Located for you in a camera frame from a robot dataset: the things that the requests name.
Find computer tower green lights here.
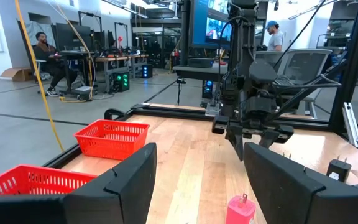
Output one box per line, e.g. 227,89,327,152
111,71,131,93

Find person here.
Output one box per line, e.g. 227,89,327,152
32,31,79,98
264,20,285,52

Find black charger plug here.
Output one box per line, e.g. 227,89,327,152
326,155,352,184

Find grey mesh office chair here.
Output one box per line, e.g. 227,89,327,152
273,48,333,119

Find thin yellow cable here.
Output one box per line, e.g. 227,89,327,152
46,0,95,104

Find small black tripod camera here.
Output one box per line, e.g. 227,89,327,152
175,77,188,106

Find grey monitor cart shelf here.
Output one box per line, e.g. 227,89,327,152
172,63,229,83

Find computer tower blue lights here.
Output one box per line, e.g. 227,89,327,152
201,80,214,100
140,63,154,80

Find cardboard box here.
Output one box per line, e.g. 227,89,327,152
0,66,34,83

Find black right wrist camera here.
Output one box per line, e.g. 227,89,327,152
249,58,278,84

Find black aluminium table frame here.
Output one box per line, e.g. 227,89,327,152
43,0,358,170

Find red plastic basket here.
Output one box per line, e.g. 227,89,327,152
0,164,98,197
73,119,150,161

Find wooden workbench desk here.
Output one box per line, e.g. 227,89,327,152
86,54,149,94

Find large blue-screen monitor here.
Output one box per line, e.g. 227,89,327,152
191,0,233,50

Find pink charger plug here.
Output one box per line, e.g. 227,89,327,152
225,192,257,224

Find yellow hanging cable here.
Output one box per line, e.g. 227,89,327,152
14,0,66,153

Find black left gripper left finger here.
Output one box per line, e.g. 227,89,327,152
0,142,158,224

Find black desk monitor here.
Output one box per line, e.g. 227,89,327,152
54,22,93,52

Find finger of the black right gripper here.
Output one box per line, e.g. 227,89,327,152
258,129,281,149
224,123,245,162

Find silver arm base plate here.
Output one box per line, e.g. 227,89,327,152
204,102,221,118

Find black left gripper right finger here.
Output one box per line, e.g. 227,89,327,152
243,141,358,224

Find silver frame bracket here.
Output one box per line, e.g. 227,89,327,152
341,101,358,149

